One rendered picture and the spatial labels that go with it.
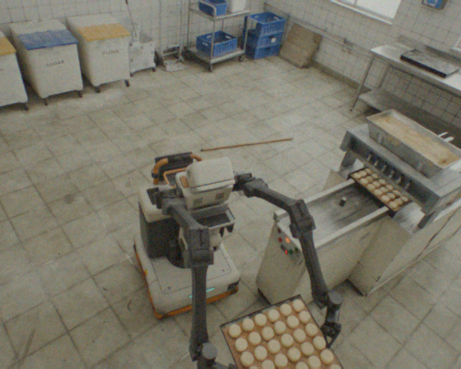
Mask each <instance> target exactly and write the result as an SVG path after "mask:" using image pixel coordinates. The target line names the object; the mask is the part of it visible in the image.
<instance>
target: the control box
mask: <svg viewBox="0 0 461 369"><path fill-rule="evenodd" d="M277 229H280V230H281V233H279V232H278V230H277ZM272 238H273V239H274V240H275V241H276V243H277V244H278V245H279V246H280V248H281V247H282V246H283V247H282V249H283V248H284V249H283V251H284V253H285V251H286V250H287V256H289V258H290V259H291V260H292V262H293V263H295V265H299V264H300V263H301V261H302V259H303V252H302V250H301V246H300V242H299V241H298V240H297V239H295V238H292V237H291V234H290V232H289V230H287V228H286V227H285V226H284V225H283V224H282V223H281V222H279V223H277V225H276V227H275V230H274V233H273V236H272ZM278 238H282V242H279V241H278ZM286 238H289V243H288V242H287V240H286ZM294 248H297V249H298V253H297V252H296V251H295V250H294ZM289 250H291V251H292V252H293V254H289ZM285 254H286V253H285Z"/></svg>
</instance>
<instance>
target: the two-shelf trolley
mask: <svg viewBox="0 0 461 369"><path fill-rule="evenodd" d="M196 1H199V2H201V3H204V4H205V5H209V6H210V7H212V8H213V9H214V16H211V15H209V14H208V13H206V12H203V11H201V10H200V9H198V5H193V6H190V3H191V0H188V9H187V10H188V16H187V47H186V52H185V55H186V56H185V58H186V60H188V61H189V60H191V55H190V54H189V53H191V54H192V55H194V56H196V57H198V58H200V59H202V60H204V61H206V62H207V63H209V72H212V71H213V67H212V64H213V63H216V62H220V61H223V60H225V59H228V58H232V57H235V56H237V55H240V56H239V57H238V61H239V62H242V61H243V60H244V56H245V54H244V51H245V50H244V49H245V45H246V40H247V31H248V25H249V21H250V14H251V6H252V1H253V0H250V10H248V9H245V8H244V10H243V11H239V12H235V13H230V12H227V11H226V14H225V15H219V16H216V9H215V7H214V6H213V5H210V4H208V3H206V2H203V1H201V0H196ZM190 12H193V13H195V14H197V15H199V16H201V17H204V18H208V19H210V20H211V21H213V22H214V23H213V31H212V40H211V56H209V55H207V54H205V53H203V52H201V51H199V50H197V48H196V45H195V46H192V47H189V48H188V36H189V19H190ZM245 15H248V20H247V30H246V35H245V40H244V49H242V48H239V47H237V49H235V50H234V51H232V52H228V53H225V54H222V55H218V56H216V57H213V58H212V50H213V42H214V26H215V22H217V21H220V20H222V26H221V31H223V26H224V19H228V18H237V17H241V16H245Z"/></svg>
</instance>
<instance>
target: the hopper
mask: <svg viewBox="0 0 461 369"><path fill-rule="evenodd" d="M387 117H390V118H391V119H393V120H394V121H395V122H398V123H399V124H400V125H402V126H403V127H406V128H409V129H411V130H412V131H413V130H414V131H417V133H419V136H420V137H422V138H423V139H424V140H426V141H427V142H429V143H433V144H437V145H438V146H439V147H441V148H444V149H446V150H447V151H450V152H451V153H452V155H453V156H456V158H458V159H459V160H458V161H455V162H453V163H452V164H450V165H448V166H446V167H445V168H442V167H441V166H439V165H438V164H437V163H435V162H434V161H432V160H430V159H429V158H428V157H426V156H425V155H423V154H422V153H421V152H419V151H416V150H415V149H413V148H411V147H410V146H409V145H407V144H406V143H404V142H403V141H401V140H399V139H398V138H397V137H396V136H395V135H393V134H391V133H390V132H388V131H387V130H386V129H384V128H382V127H381V126H379V125H377V124H375V123H374V122H372V121H382V120H383V119H384V120H385V119H386V118H387ZM366 119H367V123H368V126H369V130H370V138H372V139H373V140H374V141H376V142H377V143H379V144H380V145H382V146H383V147H384V148H386V149H387V150H389V151H391V152H392V153H394V154H395V155H396V156H398V157H399V158H401V159H402V160H404V161H405V162H406V163H407V164H409V165H411V166H412V167H414V168H415V169H416V170H417V171H419V172H421V173H422V174H423V175H424V176H426V177H427V178H432V177H434V176H436V175H438V174H440V173H442V172H444V171H445V170H447V169H448V168H450V167H451V166H453V165H454V164H456V163H457V162H459V161H461V151H460V150H459V149H458V148H456V147H454V146H453V145H451V144H450V143H449V142H447V141H445V140H443V139H442V138H441V137H439V136H437V135H435V134H433V133H432V132H431V131H429V130H427V129H425V128H424V127H423V126H422V125H418V124H417V123H416V122H414V121H412V120H410V119H408V118H407V117H406V116H404V115H402V114H400V113H399V112H398V111H396V110H395V109H391V110H389V111H384V112H381V113H379V114H376V115H371V116H370V117H367V118H366ZM421 130H422V131H421ZM424 136H425V137H424ZM431 139H432V140H431Z"/></svg>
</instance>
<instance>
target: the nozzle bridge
mask: <svg viewBox="0 0 461 369"><path fill-rule="evenodd" d="M340 150H341V151H345V154H344V156H343V160H342V163H341V164H342V166H343V167H346V166H348V165H351V164H353V163H355V161H356V159H359V160H360V161H361V162H363V163H364V164H365V165H366V166H368V167H369V169H371V170H372V171H374V172H375V173H376V174H378V175H379V176H380V177H381V178H384V179H385V180H386V181H388V182H389V183H390V184H391V185H393V186H394V187H395V188H396V189H397V190H398V191H400V192H401V193H403V194H404V195H406V196H407V197H408V198H409V199H410V200H411V201H413V202H414V203H416V204H418V205H419V206H420V207H421V209H420V210H421V211H422V213H423V214H424V216H423V218H422V219H421V221H420V222H419V224H418V225H417V226H418V227H419V228H421V229H422V230H423V229H424V228H425V227H426V226H428V225H430V224H432V223H433V221H434V220H435V219H436V217H437V216H438V215H439V213H440V212H441V211H442V210H443V209H444V207H445V206H446V204H449V203H450V202H451V201H453V200H455V199H456V198H457V196H458V195H459V194H460V192H461V174H459V173H458V172H456V171H454V170H453V169H452V168H448V169H447V170H445V171H444V172H442V173H440V174H438V175H436V176H434V177H432V178H427V177H426V176H424V175H423V174H422V173H421V172H419V171H417V170H416V169H415V168H414V167H412V166H411V165H409V164H407V163H406V162H405V161H404V160H402V159H401V158H399V157H398V156H396V155H395V154H394V153H392V152H391V151H389V150H387V149H386V148H384V147H383V146H382V145H380V144H379V143H377V142H376V141H374V140H373V139H372V138H370V130H369V126H368V124H365V125H359V126H356V127H354V128H349V129H347V130H346V133H345V135H344V136H343V142H342V144H341V146H340ZM369 151H372V152H373V153H372V156H371V158H370V160H369V161H368V160H367V155H368V153H369ZM377 156H379V157H380V160H379V162H378V164H377V166H374V165H373V164H374V162H373V161H374V160H375V158H376V157H377ZM386 161H387V162H388V165H387V167H386V169H385V171H381V169H382V168H381V167H382V165H383V164H384V163H385V162H386ZM393 168H396V170H395V173H394V175H393V177H391V178H390V177H389V175H390V174H389V173H390V171H391V170H392V169H393ZM401 174H403V177H402V179H401V181H400V183H397V182H396V178H398V177H399V176H400V175H401ZM410 179H412V182H411V185H410V186H409V187H408V189H405V188H404V187H405V184H406V183H407V182H408V180H410Z"/></svg>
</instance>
